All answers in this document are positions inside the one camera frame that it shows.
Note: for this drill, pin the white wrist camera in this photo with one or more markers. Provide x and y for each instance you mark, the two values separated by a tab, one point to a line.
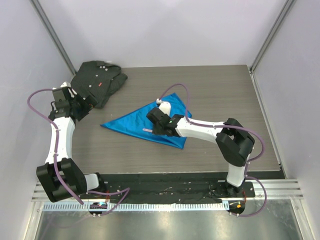
66	85
164	106

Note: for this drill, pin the aluminium frame rail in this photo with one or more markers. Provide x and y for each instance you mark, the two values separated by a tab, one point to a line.
275	189

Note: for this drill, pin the dark striped button shirt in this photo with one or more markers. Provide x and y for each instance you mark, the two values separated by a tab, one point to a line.
98	79

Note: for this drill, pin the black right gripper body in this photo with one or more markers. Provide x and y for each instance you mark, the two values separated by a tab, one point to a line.
157	130

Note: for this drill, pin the pink handled steel knife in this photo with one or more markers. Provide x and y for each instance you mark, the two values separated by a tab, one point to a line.
147	130

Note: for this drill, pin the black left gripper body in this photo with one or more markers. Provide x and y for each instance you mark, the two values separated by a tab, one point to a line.
82	107

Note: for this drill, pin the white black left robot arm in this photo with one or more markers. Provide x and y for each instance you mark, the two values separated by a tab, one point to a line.
59	176

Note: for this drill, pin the slotted white cable duct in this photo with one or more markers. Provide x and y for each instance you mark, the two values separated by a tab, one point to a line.
129	207

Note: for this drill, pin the blue satin napkin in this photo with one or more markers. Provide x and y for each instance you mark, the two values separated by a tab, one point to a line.
134	123

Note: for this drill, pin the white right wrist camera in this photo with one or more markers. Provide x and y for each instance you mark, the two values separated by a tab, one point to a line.
164	106

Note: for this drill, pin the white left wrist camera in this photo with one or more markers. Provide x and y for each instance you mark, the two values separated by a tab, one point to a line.
66	85

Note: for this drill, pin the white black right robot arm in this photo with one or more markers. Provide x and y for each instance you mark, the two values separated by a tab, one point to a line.
235	144

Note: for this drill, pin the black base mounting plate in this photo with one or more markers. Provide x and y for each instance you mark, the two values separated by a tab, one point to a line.
174	188

